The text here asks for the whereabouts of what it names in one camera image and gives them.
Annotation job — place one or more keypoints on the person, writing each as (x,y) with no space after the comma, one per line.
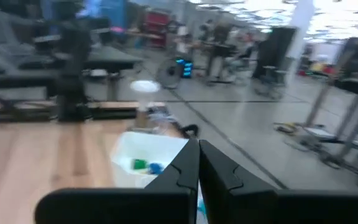
(205,29)
(222,32)

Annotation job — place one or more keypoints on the blue mini stapler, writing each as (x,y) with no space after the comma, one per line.
(156,168)

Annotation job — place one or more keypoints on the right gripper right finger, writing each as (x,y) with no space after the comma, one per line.
(228,193)

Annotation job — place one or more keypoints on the black aluminium table frame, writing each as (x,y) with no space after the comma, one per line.
(113,114)

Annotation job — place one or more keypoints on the blue screen monitor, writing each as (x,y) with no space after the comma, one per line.
(110,12)

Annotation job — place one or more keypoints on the tall black cabinet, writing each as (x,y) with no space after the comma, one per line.
(275,53)

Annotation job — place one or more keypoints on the blue lit computer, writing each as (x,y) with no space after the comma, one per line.
(186,68)

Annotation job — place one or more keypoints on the black floor fan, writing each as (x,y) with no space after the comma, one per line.
(168,74)

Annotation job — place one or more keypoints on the green mini stapler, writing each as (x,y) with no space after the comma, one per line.
(139,164)

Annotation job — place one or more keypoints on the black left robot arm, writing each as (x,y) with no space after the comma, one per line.
(71,93)

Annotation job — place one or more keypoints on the white plastic bin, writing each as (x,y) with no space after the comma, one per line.
(148,146)

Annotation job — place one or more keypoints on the grey side desk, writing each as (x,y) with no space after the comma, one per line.
(110,59)

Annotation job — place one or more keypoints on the standing desk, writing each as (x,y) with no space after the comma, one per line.
(219,62)

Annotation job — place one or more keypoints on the red cabinet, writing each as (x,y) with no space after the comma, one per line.
(157,28)

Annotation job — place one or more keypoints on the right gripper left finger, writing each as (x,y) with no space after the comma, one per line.
(179,186)

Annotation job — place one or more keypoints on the white mushroom table lamp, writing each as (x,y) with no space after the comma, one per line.
(145,86)

